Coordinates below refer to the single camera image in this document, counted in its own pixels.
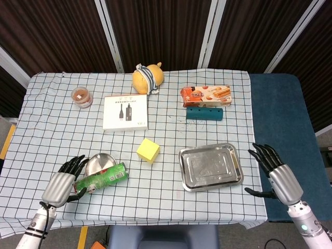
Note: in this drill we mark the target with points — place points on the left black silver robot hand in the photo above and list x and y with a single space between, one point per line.
58 188

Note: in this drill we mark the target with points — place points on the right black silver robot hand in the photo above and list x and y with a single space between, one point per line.
285 182

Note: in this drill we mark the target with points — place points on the green chips can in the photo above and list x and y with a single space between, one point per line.
106 179

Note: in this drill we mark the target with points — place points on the yellow foam cube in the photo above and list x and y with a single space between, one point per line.
147 150

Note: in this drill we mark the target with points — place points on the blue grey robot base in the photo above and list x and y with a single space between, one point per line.
163 237

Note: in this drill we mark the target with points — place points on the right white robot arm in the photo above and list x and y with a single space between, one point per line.
308 228

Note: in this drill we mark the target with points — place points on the black device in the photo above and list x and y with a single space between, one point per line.
326 160

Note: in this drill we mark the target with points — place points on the round steel plate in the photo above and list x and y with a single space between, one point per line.
99 160

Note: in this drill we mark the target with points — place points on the white checkered tablecloth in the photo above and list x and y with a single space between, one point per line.
64 135

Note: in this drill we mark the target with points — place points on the dark blue padded table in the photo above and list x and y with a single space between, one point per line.
280 116

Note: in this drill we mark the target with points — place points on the small orange object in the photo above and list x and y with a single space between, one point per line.
98 245

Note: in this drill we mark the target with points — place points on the rectangular steel tray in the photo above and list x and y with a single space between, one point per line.
210 167

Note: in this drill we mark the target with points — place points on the clear jar orange contents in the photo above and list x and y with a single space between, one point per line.
81 97

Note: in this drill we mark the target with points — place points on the white flat product box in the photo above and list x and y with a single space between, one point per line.
125 112

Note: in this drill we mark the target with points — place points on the teal block with holes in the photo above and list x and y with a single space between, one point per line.
205 114

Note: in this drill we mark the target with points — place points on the orange egg roll snack box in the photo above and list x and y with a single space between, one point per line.
205 96

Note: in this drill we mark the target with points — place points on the yellow plush toy striped cloth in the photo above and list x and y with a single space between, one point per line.
145 77

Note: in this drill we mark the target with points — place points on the brown folding screen white frames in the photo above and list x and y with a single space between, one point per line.
168 31

